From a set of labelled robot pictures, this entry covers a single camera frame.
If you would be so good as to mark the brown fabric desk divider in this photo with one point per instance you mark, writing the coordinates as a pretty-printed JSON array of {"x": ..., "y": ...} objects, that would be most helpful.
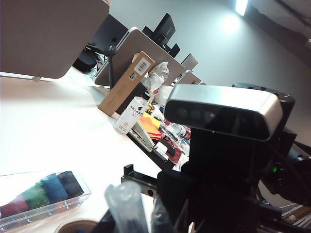
[{"x": 48, "y": 36}]

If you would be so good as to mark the grey lamp stand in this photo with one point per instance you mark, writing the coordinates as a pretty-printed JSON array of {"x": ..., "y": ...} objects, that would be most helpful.
[{"x": 111, "y": 65}]

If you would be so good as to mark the white printed drink bottle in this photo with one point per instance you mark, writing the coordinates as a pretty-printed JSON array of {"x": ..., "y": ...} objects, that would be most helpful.
[{"x": 128, "y": 116}]

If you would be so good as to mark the black computer monitor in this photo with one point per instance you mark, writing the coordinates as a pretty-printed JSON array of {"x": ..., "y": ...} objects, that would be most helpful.
[{"x": 165, "y": 29}]

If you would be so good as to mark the long brown cardboard box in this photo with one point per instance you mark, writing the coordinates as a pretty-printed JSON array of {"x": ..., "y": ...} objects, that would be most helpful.
[{"x": 126, "y": 85}]

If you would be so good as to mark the blue ink pad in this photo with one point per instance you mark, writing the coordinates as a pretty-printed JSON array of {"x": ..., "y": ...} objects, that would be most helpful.
[{"x": 54, "y": 188}]

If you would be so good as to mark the grey neighbour desk divider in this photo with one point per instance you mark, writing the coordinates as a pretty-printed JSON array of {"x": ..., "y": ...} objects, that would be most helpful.
[{"x": 155, "y": 55}]

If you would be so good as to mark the crumpled white plastic bag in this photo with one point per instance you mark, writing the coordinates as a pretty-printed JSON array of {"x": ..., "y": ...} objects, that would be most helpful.
[{"x": 156, "y": 76}]

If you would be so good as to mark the clear acrylic box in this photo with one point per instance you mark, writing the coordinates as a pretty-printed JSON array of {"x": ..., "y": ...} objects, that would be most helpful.
[{"x": 48, "y": 216}]

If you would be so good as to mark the silver depth camera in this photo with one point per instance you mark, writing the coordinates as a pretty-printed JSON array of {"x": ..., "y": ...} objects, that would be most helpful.
[{"x": 218, "y": 114}]

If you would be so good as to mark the white black small device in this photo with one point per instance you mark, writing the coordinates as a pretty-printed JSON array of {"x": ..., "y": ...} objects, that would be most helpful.
[{"x": 164, "y": 150}]

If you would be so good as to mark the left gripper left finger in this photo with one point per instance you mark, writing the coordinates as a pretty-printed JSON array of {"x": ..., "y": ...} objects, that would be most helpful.
[{"x": 126, "y": 208}]

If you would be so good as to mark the bright ceiling light panel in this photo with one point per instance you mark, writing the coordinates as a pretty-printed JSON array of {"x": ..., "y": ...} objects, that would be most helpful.
[{"x": 241, "y": 7}]

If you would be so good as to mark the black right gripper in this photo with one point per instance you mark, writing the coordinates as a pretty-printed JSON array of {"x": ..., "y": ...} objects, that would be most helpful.
[{"x": 218, "y": 201}]

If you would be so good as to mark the black ink pad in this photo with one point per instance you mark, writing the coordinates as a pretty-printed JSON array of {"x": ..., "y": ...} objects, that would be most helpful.
[{"x": 70, "y": 184}]

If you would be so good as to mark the small distant desk divider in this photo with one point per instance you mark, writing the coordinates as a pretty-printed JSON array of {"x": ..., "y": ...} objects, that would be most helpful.
[
  {"x": 189, "y": 61},
  {"x": 190, "y": 77}
]

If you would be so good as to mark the beige pulp bowl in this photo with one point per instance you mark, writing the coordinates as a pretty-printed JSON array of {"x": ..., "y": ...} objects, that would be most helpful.
[{"x": 65, "y": 224}]

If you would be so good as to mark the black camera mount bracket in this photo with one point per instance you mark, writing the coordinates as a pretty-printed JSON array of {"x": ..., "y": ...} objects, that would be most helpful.
[{"x": 218, "y": 150}]

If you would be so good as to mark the clear bottle red label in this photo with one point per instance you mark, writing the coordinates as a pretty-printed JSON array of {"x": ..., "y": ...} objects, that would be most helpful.
[{"x": 181, "y": 131}]

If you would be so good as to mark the orange cloth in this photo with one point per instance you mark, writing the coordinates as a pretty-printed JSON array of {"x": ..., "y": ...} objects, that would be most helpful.
[{"x": 149, "y": 123}]

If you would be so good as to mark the red ink pad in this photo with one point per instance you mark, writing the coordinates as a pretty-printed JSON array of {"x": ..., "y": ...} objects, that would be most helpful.
[{"x": 13, "y": 208}]

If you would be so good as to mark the green ink pad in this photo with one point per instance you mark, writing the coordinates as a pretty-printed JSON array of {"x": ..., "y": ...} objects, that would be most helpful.
[{"x": 36, "y": 196}]

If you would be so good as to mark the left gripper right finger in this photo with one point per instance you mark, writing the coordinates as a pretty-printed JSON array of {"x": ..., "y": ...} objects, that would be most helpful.
[{"x": 161, "y": 221}]

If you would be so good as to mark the grey green stapler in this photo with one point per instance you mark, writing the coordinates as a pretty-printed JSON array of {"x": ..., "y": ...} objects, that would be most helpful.
[{"x": 144, "y": 138}]

